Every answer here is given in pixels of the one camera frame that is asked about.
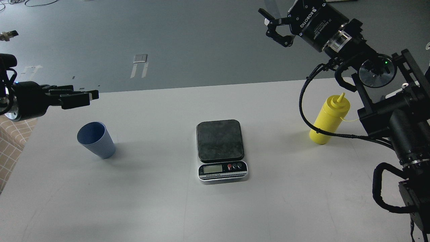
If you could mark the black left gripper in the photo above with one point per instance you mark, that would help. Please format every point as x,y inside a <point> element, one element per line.
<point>31,100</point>

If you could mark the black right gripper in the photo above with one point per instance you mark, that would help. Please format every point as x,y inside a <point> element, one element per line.
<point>315,21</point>

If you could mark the blue ribbed plastic cup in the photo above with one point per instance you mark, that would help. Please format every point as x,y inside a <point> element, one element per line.
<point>96,138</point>

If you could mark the yellow squeeze bottle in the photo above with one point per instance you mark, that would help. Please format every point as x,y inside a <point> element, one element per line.
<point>332,113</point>

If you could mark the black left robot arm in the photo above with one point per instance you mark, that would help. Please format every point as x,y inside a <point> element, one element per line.
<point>8,77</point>

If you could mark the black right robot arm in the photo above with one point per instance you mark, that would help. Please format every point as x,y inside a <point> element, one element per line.
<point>395,96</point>

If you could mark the black digital kitchen scale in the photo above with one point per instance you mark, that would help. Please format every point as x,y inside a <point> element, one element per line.
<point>221,151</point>

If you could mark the grey floor plate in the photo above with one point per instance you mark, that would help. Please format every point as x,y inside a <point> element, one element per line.
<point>140,58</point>

